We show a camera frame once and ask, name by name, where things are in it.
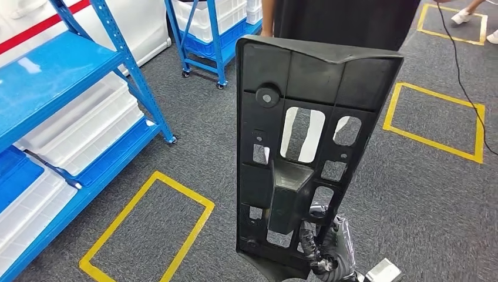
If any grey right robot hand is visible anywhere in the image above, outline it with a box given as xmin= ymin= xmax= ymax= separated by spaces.
xmin=297 ymin=204 xmax=356 ymax=282

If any black plastic plate bracket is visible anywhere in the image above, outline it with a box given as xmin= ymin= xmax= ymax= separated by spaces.
xmin=235 ymin=35 xmax=405 ymax=282

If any blue metal shelf rack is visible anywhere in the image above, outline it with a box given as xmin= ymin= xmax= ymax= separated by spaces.
xmin=164 ymin=0 xmax=263 ymax=90
xmin=0 ymin=0 xmax=178 ymax=282

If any person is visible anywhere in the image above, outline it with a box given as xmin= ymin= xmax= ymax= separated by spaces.
xmin=451 ymin=0 xmax=498 ymax=44
xmin=260 ymin=0 xmax=423 ymax=52

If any white plastic bin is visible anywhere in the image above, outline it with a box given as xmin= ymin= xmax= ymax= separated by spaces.
xmin=0 ymin=183 xmax=79 ymax=273
xmin=246 ymin=0 xmax=263 ymax=25
xmin=35 ymin=93 xmax=139 ymax=165
xmin=0 ymin=167 xmax=67 ymax=250
xmin=171 ymin=0 xmax=248 ymax=28
xmin=14 ymin=72 xmax=131 ymax=153
xmin=177 ymin=11 xmax=248 ymax=43
xmin=58 ymin=105 xmax=146 ymax=178

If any white car with red stripe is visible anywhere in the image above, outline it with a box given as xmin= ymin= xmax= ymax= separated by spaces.
xmin=0 ymin=0 xmax=172 ymax=76

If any black floor cable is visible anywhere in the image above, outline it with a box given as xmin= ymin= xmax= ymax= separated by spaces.
xmin=435 ymin=0 xmax=498 ymax=156

